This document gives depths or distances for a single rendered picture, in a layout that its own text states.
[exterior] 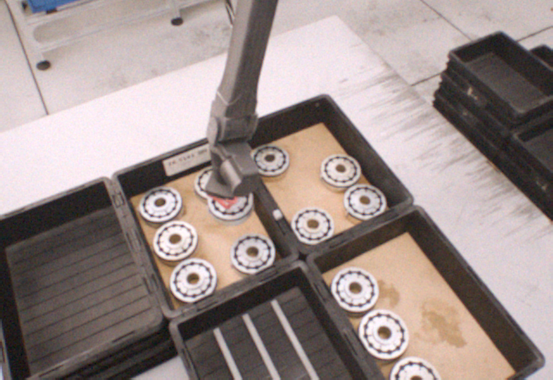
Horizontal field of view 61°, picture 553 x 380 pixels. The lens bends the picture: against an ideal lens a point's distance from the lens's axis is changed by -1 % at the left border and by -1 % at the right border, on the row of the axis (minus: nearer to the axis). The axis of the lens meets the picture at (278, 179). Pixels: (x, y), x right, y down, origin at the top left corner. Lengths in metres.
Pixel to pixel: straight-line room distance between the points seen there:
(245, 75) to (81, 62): 2.32
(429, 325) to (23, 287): 0.90
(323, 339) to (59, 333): 0.56
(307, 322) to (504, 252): 0.60
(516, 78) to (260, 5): 1.64
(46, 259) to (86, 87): 1.76
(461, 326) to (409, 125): 0.71
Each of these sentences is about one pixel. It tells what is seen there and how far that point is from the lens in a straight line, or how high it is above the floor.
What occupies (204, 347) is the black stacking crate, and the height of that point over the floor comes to 0.83.
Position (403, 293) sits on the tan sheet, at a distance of 1.12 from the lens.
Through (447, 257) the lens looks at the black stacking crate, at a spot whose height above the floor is 0.90.
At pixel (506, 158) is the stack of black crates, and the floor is 0.38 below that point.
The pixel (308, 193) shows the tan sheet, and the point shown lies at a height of 0.83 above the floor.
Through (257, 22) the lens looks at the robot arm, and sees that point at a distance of 0.75.
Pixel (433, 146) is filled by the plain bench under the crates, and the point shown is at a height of 0.70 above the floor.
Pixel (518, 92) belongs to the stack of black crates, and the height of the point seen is 0.49.
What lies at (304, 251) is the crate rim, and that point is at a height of 0.93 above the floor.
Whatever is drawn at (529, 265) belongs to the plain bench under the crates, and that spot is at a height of 0.70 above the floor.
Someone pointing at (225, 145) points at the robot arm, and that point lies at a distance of 0.88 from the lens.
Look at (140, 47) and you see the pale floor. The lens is 3.05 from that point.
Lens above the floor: 1.83
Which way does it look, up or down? 54 degrees down
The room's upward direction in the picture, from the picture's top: straight up
